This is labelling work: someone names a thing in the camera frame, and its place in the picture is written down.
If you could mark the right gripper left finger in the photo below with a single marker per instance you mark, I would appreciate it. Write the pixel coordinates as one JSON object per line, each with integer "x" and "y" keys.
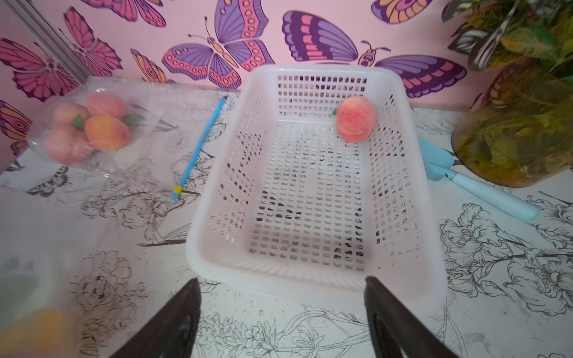
{"x": 172, "y": 331}

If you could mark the yellow peach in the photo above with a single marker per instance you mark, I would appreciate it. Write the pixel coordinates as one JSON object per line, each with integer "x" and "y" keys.
{"x": 40, "y": 334}

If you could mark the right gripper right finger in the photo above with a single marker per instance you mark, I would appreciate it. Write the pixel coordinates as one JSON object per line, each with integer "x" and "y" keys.
{"x": 394, "y": 330}

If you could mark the orange-red peach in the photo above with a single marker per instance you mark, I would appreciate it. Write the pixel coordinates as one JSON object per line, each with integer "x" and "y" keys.
{"x": 107, "y": 133}

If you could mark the aluminium frame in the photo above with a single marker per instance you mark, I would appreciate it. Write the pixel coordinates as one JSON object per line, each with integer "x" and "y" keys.
{"x": 42, "y": 31}

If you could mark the potted artificial plant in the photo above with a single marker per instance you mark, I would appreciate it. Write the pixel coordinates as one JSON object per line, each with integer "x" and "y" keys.
{"x": 519, "y": 131}

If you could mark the clear green-zipper zip-top bag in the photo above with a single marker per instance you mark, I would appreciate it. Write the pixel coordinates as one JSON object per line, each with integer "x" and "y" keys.
{"x": 41, "y": 246}

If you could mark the pink plastic basket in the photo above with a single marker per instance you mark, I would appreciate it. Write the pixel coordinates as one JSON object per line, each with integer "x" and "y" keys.
{"x": 291, "y": 210}

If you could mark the clear blue-zipper zip-top bag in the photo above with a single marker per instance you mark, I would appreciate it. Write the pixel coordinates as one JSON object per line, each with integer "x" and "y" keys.
{"x": 165, "y": 121}

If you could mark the pink peach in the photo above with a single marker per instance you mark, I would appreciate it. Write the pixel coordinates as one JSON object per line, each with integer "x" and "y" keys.
{"x": 356, "y": 119}
{"x": 67, "y": 145}
{"x": 65, "y": 113}
{"x": 107, "y": 103}

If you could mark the light blue scoop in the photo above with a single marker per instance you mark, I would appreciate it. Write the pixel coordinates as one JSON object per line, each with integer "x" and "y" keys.
{"x": 438, "y": 164}

